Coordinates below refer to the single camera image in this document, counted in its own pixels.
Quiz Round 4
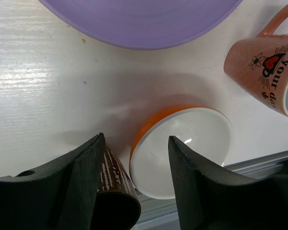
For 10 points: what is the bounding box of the dark brown mug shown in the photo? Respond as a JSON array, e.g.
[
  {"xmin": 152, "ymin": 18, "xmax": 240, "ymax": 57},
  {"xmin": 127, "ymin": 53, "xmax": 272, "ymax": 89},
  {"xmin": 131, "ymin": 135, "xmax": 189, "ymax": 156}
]
[{"xmin": 90, "ymin": 146, "xmax": 141, "ymax": 230}]

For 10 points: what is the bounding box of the pink coffee mug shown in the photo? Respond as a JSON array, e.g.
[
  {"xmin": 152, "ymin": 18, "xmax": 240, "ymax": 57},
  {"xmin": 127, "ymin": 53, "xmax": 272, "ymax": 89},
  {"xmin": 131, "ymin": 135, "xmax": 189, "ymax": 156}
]
[{"xmin": 224, "ymin": 5, "xmax": 288, "ymax": 117}]

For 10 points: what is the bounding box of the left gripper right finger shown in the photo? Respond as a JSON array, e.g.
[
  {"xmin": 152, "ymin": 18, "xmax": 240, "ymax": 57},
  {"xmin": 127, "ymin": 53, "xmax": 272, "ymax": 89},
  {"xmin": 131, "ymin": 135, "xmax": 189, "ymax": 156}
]
[{"xmin": 167, "ymin": 135, "xmax": 288, "ymax": 230}]

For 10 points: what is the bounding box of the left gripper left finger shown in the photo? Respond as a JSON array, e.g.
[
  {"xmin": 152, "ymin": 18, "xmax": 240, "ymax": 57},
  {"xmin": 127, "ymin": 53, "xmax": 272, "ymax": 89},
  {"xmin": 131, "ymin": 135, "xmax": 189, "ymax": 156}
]
[{"xmin": 0, "ymin": 133, "xmax": 105, "ymax": 230}]

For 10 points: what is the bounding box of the orange white bowl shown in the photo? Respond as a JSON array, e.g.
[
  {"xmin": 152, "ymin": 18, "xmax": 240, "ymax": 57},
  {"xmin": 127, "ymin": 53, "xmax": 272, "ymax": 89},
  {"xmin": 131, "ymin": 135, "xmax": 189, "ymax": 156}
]
[{"xmin": 129, "ymin": 104, "xmax": 234, "ymax": 199}]

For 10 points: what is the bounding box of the purple plastic plate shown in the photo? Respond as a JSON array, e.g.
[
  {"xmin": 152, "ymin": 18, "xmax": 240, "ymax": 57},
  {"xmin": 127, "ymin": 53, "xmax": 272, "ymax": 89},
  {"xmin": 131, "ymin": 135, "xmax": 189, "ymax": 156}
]
[{"xmin": 41, "ymin": 0, "xmax": 241, "ymax": 50}]

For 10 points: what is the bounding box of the aluminium mounting rail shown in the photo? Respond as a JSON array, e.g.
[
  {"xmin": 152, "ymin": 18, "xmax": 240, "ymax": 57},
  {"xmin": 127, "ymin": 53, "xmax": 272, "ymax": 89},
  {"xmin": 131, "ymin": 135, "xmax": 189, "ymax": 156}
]
[{"xmin": 135, "ymin": 151, "xmax": 288, "ymax": 230}]

